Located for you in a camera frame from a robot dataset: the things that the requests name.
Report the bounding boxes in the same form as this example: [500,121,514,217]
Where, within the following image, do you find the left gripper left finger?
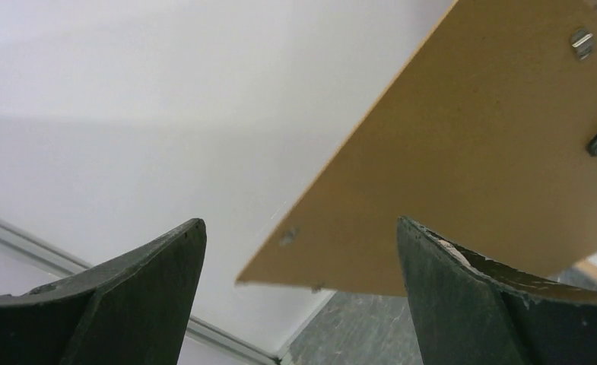
[0,218,207,364]

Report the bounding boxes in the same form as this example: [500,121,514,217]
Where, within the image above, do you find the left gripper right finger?
[396,217,597,364]

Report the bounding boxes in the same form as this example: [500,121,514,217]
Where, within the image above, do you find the brown cardboard backing board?
[237,1,597,296]

